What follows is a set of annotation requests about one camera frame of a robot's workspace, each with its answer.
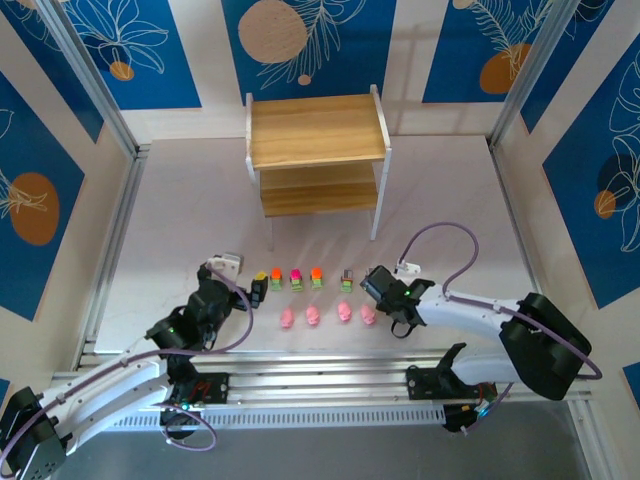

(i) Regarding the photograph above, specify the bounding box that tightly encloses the grey metal sheet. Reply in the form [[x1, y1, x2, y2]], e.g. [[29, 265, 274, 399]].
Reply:
[[49, 424, 586, 480]]

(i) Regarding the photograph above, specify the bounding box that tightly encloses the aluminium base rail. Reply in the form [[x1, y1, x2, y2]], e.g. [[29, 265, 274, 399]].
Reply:
[[49, 349, 586, 409]]

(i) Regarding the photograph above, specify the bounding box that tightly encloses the aluminium side rail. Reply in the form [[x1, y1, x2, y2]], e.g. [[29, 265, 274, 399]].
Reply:
[[487, 134, 566, 361], [72, 143, 154, 371]]

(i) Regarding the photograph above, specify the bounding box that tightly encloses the white slotted cable tray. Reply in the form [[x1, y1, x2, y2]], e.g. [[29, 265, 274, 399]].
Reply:
[[64, 405, 446, 432]]

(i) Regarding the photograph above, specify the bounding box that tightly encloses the wooden shelf with white frame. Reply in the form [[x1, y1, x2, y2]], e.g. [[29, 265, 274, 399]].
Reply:
[[243, 83, 394, 251]]

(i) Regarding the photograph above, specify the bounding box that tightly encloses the aluminium frame post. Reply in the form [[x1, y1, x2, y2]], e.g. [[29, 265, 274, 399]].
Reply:
[[489, 0, 594, 151], [34, 0, 151, 159]]

